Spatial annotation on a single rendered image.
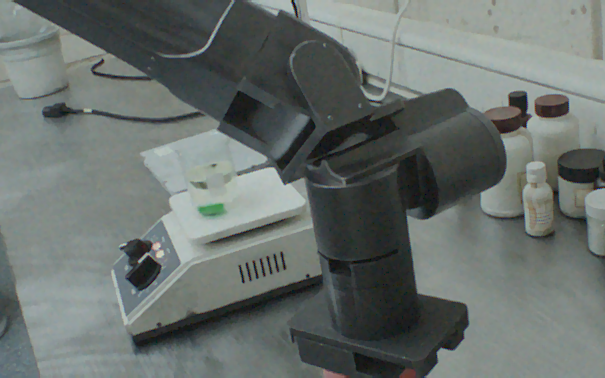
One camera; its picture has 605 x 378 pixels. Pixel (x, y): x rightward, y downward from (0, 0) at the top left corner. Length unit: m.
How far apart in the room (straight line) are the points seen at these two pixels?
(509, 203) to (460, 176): 0.39
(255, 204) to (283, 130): 0.32
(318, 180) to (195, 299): 0.34
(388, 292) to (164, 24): 0.20
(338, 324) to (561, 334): 0.25
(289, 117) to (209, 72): 0.05
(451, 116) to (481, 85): 0.60
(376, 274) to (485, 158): 0.10
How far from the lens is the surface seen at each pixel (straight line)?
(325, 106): 0.47
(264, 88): 0.47
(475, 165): 0.51
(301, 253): 0.79
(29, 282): 0.99
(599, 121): 0.97
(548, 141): 0.92
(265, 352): 0.74
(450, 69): 1.18
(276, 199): 0.81
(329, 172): 0.47
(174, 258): 0.79
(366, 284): 0.49
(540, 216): 0.85
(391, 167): 0.47
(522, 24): 1.10
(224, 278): 0.78
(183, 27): 0.48
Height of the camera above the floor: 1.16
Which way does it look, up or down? 23 degrees down
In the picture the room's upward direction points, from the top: 11 degrees counter-clockwise
